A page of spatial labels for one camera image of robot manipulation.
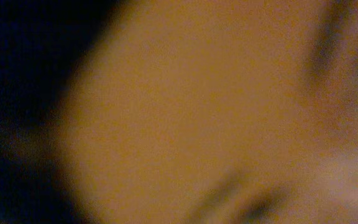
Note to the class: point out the orange small carton box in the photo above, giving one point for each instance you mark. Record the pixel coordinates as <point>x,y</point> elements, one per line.
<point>216,112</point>

